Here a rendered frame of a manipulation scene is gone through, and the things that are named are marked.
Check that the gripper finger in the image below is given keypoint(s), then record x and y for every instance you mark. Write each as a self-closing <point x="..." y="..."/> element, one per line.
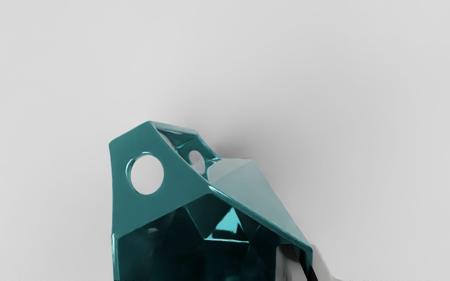
<point x="287" y="267"/>

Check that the teal faceted mug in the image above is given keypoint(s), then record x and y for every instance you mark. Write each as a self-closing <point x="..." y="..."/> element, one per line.
<point x="178" y="210"/>

